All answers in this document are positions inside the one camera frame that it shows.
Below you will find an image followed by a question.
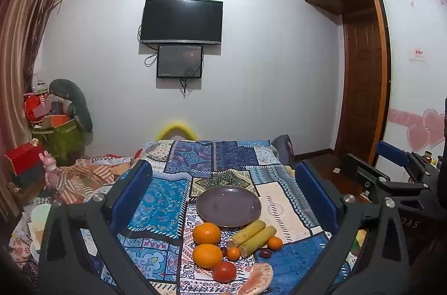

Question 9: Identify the grey round plate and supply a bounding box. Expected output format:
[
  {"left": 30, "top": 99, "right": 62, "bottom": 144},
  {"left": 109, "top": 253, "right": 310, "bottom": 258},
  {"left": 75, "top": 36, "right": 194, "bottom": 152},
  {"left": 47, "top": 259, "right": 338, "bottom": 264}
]
[{"left": 196, "top": 186, "right": 262, "bottom": 229}]

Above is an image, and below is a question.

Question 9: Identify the small black wall monitor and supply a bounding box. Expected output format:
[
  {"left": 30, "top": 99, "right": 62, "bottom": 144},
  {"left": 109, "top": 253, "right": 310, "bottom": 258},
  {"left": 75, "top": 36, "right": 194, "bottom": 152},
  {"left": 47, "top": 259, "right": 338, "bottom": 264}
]
[{"left": 156, "top": 44, "right": 204, "bottom": 79}]

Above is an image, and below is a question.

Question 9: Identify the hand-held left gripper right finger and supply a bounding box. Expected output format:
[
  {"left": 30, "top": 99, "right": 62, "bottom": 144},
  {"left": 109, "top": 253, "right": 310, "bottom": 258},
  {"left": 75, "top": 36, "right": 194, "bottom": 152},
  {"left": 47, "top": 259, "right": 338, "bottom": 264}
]
[{"left": 294, "top": 160, "right": 411, "bottom": 295}]

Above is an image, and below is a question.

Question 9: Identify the blue patchwork blanket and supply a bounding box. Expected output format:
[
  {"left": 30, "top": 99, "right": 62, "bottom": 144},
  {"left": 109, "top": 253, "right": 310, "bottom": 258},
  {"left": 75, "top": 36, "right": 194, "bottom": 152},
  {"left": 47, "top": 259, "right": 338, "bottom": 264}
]
[{"left": 80, "top": 139, "right": 367, "bottom": 295}]

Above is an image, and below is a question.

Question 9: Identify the striped orange cloth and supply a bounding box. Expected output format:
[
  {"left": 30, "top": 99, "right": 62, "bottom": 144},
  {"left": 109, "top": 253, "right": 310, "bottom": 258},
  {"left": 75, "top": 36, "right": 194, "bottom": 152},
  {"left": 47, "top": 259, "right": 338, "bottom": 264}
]
[{"left": 52, "top": 153, "right": 140, "bottom": 205}]

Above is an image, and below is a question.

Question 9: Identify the grey chair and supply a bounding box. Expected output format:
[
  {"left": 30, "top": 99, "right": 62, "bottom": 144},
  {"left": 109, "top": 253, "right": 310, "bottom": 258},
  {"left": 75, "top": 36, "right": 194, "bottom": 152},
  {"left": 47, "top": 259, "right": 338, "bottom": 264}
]
[{"left": 272, "top": 134, "right": 296, "bottom": 166}]

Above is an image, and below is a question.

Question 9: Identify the striped brown curtain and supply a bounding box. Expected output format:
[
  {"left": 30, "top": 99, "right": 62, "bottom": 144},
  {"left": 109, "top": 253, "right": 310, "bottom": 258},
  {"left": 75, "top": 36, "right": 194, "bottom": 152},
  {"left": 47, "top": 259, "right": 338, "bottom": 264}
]
[{"left": 0, "top": 0, "right": 68, "bottom": 219}]

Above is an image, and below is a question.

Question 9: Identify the red box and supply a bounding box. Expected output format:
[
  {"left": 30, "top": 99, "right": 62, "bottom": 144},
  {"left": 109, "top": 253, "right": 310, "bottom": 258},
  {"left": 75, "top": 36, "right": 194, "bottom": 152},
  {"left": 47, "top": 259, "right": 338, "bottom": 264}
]
[{"left": 5, "top": 145, "right": 46, "bottom": 177}]

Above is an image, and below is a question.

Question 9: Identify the large orange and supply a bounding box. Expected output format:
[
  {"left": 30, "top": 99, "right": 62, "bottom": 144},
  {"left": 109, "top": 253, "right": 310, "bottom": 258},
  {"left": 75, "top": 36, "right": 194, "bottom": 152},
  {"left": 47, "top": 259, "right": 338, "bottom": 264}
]
[
  {"left": 193, "top": 244, "right": 224, "bottom": 269},
  {"left": 193, "top": 222, "right": 221, "bottom": 245}
]

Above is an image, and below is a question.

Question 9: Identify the red tomato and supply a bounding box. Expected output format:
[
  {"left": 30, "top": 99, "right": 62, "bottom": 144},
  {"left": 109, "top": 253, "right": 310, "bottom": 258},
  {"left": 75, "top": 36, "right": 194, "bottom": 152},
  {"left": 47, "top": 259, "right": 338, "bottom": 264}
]
[{"left": 212, "top": 261, "right": 237, "bottom": 282}]

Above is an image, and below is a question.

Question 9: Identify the brown wooden door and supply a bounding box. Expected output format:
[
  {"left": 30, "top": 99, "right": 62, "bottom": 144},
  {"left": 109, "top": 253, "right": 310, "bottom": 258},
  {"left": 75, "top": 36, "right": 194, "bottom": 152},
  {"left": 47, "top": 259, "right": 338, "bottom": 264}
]
[{"left": 335, "top": 0, "right": 390, "bottom": 163}]

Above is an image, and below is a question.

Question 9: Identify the peeled pomelo segment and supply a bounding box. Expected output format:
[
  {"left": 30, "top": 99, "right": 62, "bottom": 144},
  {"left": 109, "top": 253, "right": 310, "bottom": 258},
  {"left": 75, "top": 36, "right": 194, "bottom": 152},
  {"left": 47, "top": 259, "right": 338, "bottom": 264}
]
[{"left": 236, "top": 262, "right": 274, "bottom": 295}]

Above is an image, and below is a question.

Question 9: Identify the pink rabbit toy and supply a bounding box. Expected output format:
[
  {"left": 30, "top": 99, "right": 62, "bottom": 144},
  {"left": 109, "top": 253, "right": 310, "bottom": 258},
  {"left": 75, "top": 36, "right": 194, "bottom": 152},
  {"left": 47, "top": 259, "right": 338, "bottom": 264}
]
[{"left": 42, "top": 151, "right": 61, "bottom": 189}]

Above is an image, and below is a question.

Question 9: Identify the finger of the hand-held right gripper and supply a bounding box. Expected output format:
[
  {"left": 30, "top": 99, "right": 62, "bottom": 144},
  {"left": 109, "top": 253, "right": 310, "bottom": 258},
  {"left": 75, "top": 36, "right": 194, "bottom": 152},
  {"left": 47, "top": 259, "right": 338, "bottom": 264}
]
[
  {"left": 340, "top": 153, "right": 434, "bottom": 203},
  {"left": 376, "top": 141, "right": 439, "bottom": 184}
]

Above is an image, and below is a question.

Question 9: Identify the white heart-print sliding door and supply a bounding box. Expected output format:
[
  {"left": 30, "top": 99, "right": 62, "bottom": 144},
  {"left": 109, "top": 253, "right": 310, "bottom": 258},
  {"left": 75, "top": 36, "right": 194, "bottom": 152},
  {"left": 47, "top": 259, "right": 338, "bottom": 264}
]
[{"left": 372, "top": 0, "right": 447, "bottom": 177}]

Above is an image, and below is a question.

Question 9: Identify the green sugar cane piece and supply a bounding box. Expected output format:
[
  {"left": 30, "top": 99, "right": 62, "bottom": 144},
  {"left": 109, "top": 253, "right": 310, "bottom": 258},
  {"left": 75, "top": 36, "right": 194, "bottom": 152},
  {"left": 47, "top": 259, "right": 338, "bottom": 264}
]
[
  {"left": 226, "top": 220, "right": 267, "bottom": 247},
  {"left": 238, "top": 226, "right": 277, "bottom": 257}
]

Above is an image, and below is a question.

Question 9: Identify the grey plush toy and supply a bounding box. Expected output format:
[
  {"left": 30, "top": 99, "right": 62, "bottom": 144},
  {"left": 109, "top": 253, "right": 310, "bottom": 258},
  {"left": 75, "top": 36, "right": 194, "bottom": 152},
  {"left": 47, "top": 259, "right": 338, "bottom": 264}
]
[{"left": 48, "top": 78, "right": 94, "bottom": 133}]

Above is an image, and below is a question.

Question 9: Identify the yellow chair back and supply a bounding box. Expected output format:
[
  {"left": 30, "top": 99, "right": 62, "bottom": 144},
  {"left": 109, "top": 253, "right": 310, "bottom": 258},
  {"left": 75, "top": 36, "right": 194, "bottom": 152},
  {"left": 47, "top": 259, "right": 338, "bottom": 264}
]
[{"left": 156, "top": 122, "right": 199, "bottom": 142}]

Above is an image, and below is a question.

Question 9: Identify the black wall television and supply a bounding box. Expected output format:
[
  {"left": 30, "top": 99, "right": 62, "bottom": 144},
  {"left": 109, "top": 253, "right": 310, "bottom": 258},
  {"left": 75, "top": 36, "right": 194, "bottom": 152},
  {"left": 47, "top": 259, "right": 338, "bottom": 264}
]
[{"left": 139, "top": 0, "right": 224, "bottom": 46}]

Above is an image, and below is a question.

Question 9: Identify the small white door notice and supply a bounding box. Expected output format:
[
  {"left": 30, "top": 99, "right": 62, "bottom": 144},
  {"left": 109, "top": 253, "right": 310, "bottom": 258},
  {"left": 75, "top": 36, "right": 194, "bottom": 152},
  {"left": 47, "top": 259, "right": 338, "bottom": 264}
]
[{"left": 409, "top": 46, "right": 427, "bottom": 61}]

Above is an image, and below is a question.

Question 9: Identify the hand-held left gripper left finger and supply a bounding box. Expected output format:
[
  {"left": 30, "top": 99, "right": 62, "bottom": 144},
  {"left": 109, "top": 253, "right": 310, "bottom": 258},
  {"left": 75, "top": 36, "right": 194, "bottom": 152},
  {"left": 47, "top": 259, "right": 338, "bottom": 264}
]
[{"left": 38, "top": 159, "right": 165, "bottom": 295}]

